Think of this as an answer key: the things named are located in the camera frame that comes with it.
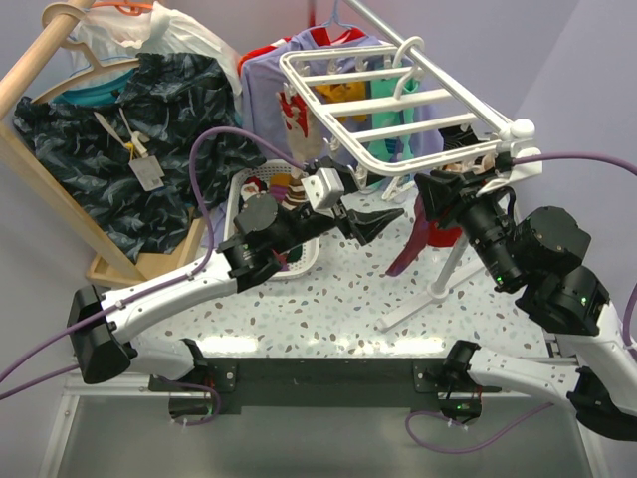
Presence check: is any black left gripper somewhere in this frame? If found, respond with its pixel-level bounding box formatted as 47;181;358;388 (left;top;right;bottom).
271;157;403;256

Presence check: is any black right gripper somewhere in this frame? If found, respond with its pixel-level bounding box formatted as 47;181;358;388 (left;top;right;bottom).
409;162;516;286

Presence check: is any maroon purple striped sock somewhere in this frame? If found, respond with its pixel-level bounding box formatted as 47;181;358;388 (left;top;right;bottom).
268;173;292;202
385;195;430;277

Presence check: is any white plastic sock hanger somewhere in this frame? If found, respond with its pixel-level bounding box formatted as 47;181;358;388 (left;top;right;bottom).
279;37;514;178

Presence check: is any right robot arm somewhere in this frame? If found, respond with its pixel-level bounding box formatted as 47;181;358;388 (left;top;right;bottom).
415;171;636;442

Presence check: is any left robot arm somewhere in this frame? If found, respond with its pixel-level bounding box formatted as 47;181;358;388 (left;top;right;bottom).
68;160;403;390

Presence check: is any orange plastic hanger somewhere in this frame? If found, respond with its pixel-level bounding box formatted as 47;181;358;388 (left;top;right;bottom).
92;1;153;16

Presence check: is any wooden clothes hanger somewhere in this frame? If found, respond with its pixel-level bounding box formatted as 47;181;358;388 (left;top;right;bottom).
30;3;143;105

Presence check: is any black white striped sock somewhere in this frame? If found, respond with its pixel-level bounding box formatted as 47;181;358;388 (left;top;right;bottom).
439;124;488;151

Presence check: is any brown striped sock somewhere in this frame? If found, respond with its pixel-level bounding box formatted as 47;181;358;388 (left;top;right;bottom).
282;177;308;211

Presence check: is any white perforated plastic basket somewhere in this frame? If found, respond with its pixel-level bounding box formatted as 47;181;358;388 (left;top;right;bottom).
223;159;319;280

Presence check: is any cream red chicken sock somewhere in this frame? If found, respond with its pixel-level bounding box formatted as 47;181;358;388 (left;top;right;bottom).
277;92;323;163

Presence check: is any santa claus sock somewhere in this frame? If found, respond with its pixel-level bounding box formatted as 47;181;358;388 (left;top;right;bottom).
239;176;269;211

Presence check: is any lavender shirt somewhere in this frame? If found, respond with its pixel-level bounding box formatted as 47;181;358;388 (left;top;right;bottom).
240;33;443;162

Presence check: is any mint green patterned sock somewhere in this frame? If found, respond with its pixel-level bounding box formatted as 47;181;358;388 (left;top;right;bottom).
382;74;424;165
367;78;403;162

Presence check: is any white rack foot base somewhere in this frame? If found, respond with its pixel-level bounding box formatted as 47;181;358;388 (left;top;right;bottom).
374;266;479;333

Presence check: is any mustard yellow sock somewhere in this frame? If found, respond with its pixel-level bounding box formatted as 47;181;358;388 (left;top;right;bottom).
314;84;348;104
342;82;368;123

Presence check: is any red garment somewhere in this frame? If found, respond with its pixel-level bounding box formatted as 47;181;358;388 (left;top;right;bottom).
237;27;364;75

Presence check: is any paper price tag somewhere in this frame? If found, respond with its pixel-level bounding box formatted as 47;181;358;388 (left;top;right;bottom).
128;155;164;192

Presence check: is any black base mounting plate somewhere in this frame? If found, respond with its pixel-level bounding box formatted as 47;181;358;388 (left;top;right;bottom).
148;357;497;424

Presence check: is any dark patterned shirt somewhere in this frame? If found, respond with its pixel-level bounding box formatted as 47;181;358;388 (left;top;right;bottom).
13;53;236;262

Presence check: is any wooden clothes rack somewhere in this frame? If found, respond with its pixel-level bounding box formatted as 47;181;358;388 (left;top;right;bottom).
0;0;210;291

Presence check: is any teal shirt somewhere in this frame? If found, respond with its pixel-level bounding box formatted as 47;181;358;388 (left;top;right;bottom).
52;70;133;107

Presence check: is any white plastic bag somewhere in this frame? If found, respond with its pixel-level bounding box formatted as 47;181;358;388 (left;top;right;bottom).
70;2;242;100

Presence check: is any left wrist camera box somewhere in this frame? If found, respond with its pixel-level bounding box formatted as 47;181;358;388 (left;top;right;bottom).
301;168;345;211

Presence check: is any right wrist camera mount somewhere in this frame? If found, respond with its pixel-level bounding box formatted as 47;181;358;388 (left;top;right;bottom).
478;147;542;196

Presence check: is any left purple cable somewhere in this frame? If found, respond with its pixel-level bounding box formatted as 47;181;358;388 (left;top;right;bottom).
0;126;308;439

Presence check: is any purple cable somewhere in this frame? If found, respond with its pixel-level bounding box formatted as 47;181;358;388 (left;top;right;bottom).
0;126;308;439
403;151;637;455

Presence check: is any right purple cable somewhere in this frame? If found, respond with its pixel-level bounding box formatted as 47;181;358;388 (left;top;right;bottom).
403;151;637;455

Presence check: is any blue wire hanger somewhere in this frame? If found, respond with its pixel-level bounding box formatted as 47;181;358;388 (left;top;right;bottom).
300;0;379;47

